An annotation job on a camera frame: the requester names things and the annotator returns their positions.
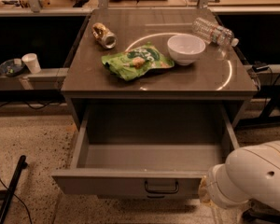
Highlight grey top drawer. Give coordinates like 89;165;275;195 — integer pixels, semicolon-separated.
52;103;237;199

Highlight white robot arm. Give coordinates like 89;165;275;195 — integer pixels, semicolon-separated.
198;141;280;212

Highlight grey drawer cabinet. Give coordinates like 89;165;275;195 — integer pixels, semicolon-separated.
62;8;257;124

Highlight black chair base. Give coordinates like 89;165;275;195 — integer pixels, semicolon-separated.
242;202;280;224

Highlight black power adapter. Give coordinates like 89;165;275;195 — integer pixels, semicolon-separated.
252;62;269;73

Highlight white ceramic bowl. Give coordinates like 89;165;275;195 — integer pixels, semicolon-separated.
167;34;206;65

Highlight green snack bag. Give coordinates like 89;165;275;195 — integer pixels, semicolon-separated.
101;43;175;81

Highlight clear plastic water bottle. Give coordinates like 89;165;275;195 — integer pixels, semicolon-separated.
192;18;239;47

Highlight crushed metal can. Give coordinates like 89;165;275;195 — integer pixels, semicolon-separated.
91;22;117;49

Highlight black floor stand bar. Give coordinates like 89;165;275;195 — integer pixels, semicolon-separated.
0;155;27;224

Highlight white paper cup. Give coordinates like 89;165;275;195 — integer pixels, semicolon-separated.
21;53;41;74

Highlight dark round dish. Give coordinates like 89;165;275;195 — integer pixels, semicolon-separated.
0;58;25;77

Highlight black floor cable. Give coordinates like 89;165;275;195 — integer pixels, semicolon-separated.
0;145;34;224

